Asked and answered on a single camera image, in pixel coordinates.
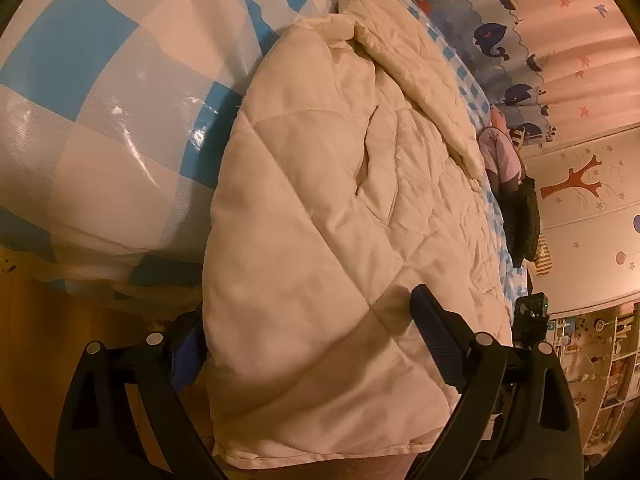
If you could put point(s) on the red tree wall sticker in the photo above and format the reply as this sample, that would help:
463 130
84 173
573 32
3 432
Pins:
580 177

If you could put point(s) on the dark striped cloth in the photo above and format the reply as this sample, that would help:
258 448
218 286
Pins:
516 138

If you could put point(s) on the bed with blue checked cover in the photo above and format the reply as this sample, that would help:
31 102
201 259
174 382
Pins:
100 135

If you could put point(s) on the whale print curtain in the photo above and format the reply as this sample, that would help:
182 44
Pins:
575 35

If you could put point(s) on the cream quilted blanket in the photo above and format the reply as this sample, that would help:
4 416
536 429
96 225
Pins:
325 210

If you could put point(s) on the black puffer jacket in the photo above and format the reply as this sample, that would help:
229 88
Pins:
525 220

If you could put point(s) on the pink jacket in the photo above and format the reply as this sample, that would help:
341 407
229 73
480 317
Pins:
502 155

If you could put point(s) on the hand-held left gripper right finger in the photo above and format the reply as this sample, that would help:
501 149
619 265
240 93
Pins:
440 340

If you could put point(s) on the cluttered white shelf unit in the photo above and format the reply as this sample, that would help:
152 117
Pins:
600 360

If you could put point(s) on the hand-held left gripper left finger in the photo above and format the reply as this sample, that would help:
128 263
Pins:
187 360

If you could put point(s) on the red striped cloth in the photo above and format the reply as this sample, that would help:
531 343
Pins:
542 257

